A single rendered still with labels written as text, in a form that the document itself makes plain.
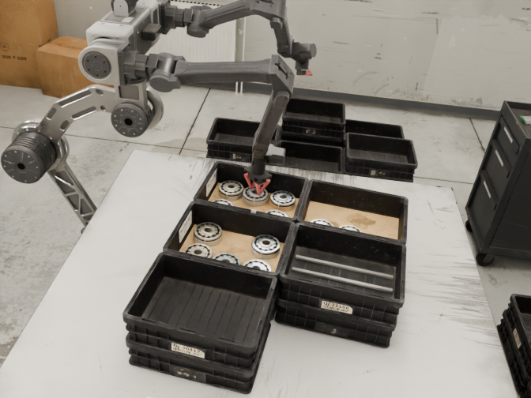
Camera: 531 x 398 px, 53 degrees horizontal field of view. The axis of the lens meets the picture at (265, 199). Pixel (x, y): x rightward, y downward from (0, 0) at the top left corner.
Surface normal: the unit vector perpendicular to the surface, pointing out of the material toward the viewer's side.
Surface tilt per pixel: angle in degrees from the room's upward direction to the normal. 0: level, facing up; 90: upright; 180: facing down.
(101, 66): 90
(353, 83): 90
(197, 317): 0
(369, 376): 0
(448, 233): 0
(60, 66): 88
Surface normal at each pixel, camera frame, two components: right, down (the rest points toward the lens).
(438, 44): -0.11, 0.58
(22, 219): 0.07, -0.81
